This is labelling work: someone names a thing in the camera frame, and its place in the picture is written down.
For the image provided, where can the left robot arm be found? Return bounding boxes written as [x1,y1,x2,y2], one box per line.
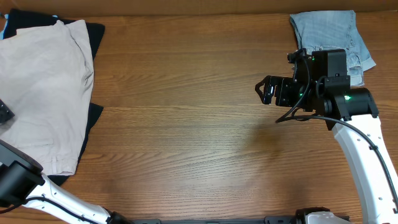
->
[1,100,130,223]

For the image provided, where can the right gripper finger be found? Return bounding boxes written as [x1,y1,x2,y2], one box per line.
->
[255,75,275,95]
[259,92,274,105]

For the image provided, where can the folded light blue jeans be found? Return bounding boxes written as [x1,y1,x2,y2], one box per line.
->
[290,10,376,86]

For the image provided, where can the black garment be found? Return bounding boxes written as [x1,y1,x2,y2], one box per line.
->
[4,9,105,167]

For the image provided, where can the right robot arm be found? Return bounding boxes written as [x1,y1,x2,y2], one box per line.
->
[255,49,397,223]

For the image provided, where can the beige khaki shorts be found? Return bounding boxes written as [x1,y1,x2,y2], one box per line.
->
[1,20,94,175]

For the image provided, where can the light blue garment underneath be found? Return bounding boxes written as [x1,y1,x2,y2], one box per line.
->
[1,14,9,40]

